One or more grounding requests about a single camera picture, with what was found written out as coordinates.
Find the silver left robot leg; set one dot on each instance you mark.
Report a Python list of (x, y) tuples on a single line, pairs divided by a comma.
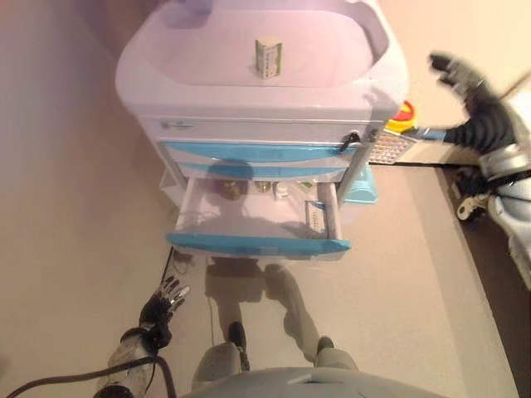
[(220, 360)]

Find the flat green white packet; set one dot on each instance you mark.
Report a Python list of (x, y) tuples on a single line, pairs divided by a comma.
[(308, 186)]

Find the small white medicine bottle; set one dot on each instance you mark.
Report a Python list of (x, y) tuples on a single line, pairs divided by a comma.
[(282, 191)]

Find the black cart key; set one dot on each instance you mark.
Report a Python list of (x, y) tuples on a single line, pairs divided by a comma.
[(348, 141)]

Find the white medical cart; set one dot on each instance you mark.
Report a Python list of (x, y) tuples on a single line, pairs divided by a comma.
[(249, 103)]

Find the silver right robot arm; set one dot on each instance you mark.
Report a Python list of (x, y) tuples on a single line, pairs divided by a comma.
[(510, 190)]

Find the green white medicine box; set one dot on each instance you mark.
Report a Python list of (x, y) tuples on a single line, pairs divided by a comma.
[(269, 58)]

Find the yellow sharps container red lid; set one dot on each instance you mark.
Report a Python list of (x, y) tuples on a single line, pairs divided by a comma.
[(404, 118)]

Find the clear ampoule box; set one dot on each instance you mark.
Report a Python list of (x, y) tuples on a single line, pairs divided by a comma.
[(316, 217)]

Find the metal cart latch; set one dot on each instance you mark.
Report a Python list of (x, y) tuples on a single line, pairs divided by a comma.
[(372, 136)]

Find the silver robot leg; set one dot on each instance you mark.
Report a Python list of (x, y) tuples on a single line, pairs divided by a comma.
[(336, 356), (220, 360)]

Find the silver right robot leg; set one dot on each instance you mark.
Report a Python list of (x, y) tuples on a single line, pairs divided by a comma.
[(336, 356)]

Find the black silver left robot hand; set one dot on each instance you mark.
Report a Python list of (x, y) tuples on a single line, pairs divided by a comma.
[(155, 311)]

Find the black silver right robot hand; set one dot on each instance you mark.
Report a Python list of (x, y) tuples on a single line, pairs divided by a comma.
[(485, 120)]

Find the translucent bin blue lid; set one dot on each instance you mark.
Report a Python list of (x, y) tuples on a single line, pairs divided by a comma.
[(361, 192)]

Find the cart caster wheel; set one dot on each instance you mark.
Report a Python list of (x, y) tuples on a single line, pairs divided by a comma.
[(182, 261)]

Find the bed caster wheel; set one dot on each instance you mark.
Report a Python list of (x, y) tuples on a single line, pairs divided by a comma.
[(471, 207)]

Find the grey robot torso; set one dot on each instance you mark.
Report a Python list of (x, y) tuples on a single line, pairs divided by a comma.
[(311, 385)]

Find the clear plastic side holder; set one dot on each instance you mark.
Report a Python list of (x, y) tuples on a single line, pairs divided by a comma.
[(168, 184)]

